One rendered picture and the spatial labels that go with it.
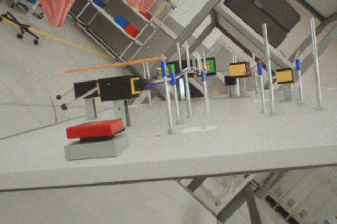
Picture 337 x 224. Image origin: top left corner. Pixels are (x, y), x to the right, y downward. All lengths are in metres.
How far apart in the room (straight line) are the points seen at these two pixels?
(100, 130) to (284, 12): 1.37
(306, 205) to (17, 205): 7.15
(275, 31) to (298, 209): 6.26
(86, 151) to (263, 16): 1.35
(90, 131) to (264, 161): 0.18
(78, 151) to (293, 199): 7.33
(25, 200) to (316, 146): 0.60
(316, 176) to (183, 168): 7.31
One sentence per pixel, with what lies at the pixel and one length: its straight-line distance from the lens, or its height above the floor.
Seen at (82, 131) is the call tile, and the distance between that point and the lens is 0.40.
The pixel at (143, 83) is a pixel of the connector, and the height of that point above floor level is 1.14.
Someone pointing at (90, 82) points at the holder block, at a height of 1.00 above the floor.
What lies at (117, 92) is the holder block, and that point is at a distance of 0.64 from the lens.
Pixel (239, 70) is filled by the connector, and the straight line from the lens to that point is 1.11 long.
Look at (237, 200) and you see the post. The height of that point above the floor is 0.91.
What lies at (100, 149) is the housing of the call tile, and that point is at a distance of 0.40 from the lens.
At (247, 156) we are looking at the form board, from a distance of 0.35.
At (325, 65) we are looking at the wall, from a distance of 8.14.
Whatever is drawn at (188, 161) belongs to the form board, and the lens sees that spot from 0.35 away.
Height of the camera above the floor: 1.23
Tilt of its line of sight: 9 degrees down
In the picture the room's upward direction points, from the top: 41 degrees clockwise
